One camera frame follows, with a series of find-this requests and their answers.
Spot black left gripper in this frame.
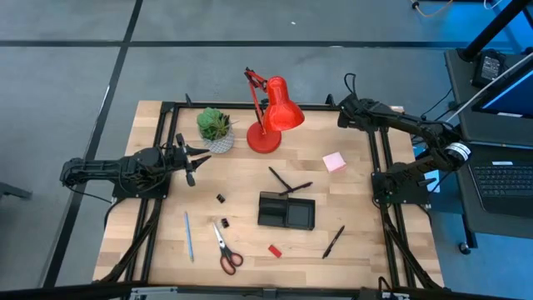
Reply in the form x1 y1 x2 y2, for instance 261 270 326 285
165 132 212 188

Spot red desk lamp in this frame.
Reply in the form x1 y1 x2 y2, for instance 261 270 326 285
243 66 306 154

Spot blue pencil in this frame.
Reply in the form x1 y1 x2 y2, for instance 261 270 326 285
184 211 195 263

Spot red and black scissors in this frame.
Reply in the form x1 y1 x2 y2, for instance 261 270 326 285
212 222 244 277

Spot black mesh desk organizer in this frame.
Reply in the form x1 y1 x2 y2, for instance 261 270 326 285
257 191 316 232

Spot succulent in patterned pot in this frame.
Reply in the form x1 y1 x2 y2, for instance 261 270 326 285
196 107 237 154

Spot pink sticky note pad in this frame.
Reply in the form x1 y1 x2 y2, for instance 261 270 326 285
321 151 347 174

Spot black monitor desk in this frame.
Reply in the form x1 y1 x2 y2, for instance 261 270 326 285
444 47 533 147

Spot black power adapter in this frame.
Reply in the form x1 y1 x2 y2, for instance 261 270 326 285
471 49 507 88

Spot black monitor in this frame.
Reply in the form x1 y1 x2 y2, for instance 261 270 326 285
471 68 533 120

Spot black stand pole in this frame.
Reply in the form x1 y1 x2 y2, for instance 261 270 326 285
457 0 533 63

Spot black laptop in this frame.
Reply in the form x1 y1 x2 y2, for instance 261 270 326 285
468 160 533 218

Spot white rod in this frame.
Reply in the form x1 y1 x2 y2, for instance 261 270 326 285
445 52 533 124

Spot black laptop cart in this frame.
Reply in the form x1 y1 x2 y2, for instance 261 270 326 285
451 141 533 251

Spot black stand foot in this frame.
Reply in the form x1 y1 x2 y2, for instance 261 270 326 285
0 181 33 202

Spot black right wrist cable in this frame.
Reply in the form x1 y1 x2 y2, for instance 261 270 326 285
343 72 358 99

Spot black aluminium table frame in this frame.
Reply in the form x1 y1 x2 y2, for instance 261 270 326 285
93 93 445 293

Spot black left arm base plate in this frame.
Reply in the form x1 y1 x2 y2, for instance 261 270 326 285
111 166 172 200

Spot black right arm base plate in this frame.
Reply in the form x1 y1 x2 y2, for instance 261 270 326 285
371 170 431 206

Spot orange floor cable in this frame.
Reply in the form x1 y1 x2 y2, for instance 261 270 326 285
410 0 455 18

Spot black camera rig beam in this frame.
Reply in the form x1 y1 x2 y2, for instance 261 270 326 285
0 282 533 300

